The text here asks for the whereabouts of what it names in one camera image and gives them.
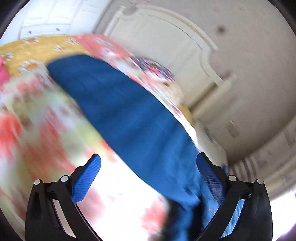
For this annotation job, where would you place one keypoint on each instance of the pink cloth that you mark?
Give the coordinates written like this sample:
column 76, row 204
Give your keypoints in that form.
column 4, row 75

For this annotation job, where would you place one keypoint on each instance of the colourful patterned pillow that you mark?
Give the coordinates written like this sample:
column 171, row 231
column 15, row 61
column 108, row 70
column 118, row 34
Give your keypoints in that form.
column 152, row 68

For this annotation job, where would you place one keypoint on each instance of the white bedside table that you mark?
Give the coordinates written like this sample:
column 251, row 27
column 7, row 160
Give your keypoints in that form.
column 210, row 146

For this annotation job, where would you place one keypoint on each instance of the white wooden headboard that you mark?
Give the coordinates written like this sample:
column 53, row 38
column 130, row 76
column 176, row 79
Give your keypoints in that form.
column 178, row 44

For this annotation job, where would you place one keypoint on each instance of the striped curtain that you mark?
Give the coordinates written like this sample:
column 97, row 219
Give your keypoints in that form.
column 245, row 169

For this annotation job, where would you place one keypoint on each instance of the peach textured pillow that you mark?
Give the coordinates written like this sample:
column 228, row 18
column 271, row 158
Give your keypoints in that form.
column 172, row 91

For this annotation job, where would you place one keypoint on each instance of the white wardrobe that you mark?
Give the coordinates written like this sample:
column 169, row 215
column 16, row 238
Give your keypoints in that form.
column 23, row 19

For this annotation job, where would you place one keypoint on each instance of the blue puffer jacket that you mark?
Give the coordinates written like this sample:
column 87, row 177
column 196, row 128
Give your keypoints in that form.
column 145, row 134

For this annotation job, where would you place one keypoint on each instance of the beige wall switch panel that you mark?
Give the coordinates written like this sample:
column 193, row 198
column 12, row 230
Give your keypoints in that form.
column 232, row 129

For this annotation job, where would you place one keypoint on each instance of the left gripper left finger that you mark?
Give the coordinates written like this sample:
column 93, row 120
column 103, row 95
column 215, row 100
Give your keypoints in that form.
column 42, row 220

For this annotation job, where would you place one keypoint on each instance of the floral bed sheet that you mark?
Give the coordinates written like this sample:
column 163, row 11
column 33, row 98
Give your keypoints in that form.
column 45, row 135

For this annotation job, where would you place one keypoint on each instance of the yellow floral blanket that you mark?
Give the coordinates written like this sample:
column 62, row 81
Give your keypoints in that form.
column 26, row 55

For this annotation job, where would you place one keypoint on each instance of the yellow pillow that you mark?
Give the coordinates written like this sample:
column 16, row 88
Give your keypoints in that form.
column 187, row 114

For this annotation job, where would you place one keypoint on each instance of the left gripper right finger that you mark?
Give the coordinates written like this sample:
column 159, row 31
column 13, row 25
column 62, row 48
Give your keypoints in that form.
column 244, row 211

